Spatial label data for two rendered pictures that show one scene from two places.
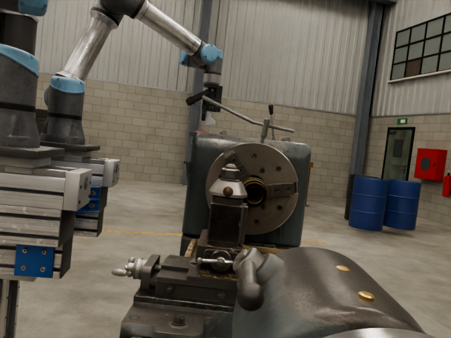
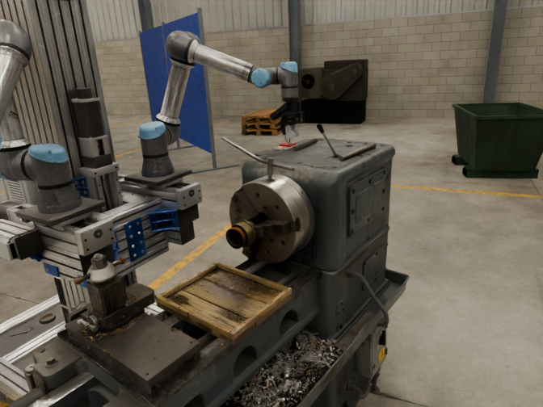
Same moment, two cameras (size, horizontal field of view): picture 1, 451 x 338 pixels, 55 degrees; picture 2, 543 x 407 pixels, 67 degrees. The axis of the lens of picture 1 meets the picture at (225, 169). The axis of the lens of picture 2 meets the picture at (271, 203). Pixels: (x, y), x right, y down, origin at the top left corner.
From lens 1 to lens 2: 1.14 m
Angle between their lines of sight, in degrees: 41
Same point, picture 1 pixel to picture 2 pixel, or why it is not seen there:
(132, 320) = (37, 353)
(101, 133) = (390, 73)
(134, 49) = not seen: outside the picture
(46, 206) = (72, 251)
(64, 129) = (149, 166)
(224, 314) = (89, 361)
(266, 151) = (265, 191)
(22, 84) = (48, 172)
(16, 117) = (50, 194)
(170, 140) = (465, 70)
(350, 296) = not seen: outside the picture
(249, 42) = not seen: outside the picture
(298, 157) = (321, 188)
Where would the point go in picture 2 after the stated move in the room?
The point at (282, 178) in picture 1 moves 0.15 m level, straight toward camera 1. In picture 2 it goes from (281, 216) to (250, 230)
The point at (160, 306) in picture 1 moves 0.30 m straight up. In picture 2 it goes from (66, 343) to (41, 249)
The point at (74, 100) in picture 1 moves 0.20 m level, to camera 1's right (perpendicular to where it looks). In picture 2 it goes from (152, 144) to (182, 148)
